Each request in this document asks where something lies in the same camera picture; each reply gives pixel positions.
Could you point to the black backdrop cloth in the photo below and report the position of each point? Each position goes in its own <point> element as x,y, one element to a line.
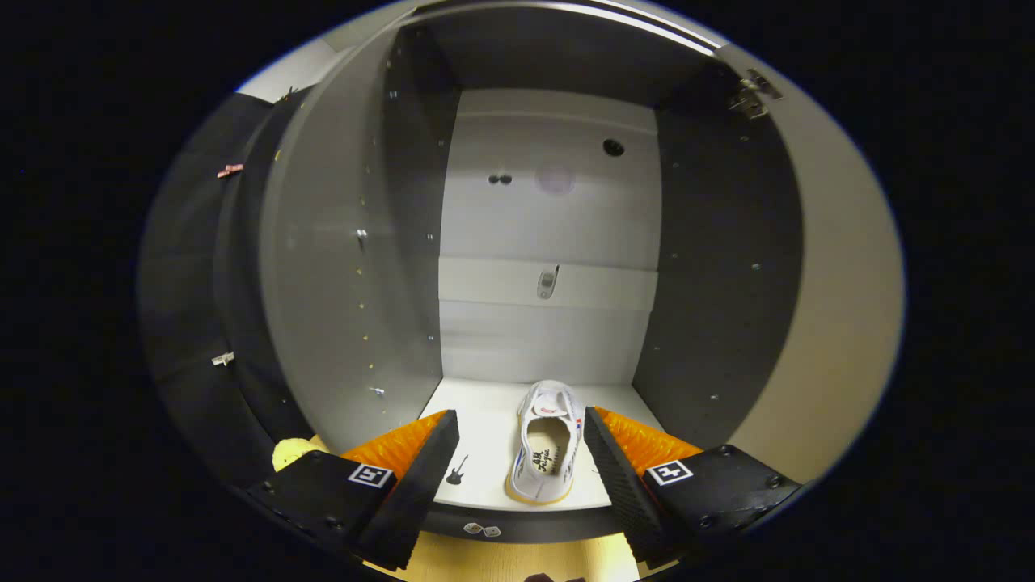
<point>186,283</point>

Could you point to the small dark cloth clip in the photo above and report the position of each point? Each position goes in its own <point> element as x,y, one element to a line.
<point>288,95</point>

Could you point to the grey shoe cabinet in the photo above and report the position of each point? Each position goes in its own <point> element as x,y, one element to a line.
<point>340,242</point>

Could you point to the silver cloth clip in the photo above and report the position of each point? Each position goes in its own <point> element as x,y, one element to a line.
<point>222,358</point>

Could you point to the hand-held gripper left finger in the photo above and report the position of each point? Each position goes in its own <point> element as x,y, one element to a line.
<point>420,485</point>

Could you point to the metal door hinge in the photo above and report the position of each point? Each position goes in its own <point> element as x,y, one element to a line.
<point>752,97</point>

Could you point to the yellow plush toy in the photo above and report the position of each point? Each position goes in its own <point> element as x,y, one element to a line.
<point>291,453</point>

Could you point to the white shoe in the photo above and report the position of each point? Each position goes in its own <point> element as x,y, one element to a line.
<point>550,404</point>

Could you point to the red cloth clip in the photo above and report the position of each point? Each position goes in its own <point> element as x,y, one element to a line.
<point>230,170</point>

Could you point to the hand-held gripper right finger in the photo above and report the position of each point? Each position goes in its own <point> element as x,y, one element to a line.
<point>618,485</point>

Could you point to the white cabinet shelf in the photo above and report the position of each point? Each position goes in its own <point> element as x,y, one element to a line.
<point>485,436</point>

